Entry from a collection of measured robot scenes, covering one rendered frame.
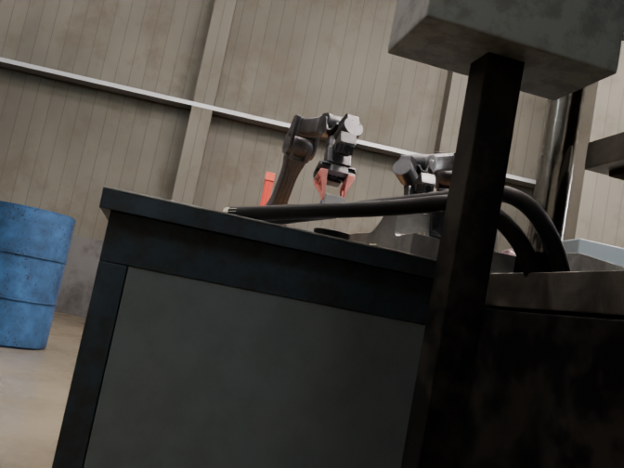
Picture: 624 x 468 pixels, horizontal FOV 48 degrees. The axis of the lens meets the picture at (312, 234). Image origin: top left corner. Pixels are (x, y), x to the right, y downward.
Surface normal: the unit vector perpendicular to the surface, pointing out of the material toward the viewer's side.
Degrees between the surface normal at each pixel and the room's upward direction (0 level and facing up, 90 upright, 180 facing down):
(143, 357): 90
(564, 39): 90
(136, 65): 90
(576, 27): 90
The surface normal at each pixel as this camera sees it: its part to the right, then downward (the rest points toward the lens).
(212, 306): 0.23, -0.07
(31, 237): 0.47, -0.01
